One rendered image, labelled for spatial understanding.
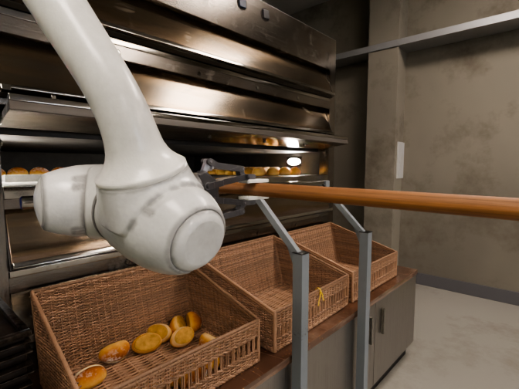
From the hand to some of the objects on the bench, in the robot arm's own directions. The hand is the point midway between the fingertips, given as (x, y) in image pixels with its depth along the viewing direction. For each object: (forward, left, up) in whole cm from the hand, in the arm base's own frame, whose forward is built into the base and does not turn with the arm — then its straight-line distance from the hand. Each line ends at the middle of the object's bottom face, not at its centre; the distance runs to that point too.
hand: (254, 188), depth 73 cm
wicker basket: (-1, +45, -61) cm, 76 cm away
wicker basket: (+60, +41, -61) cm, 94 cm away
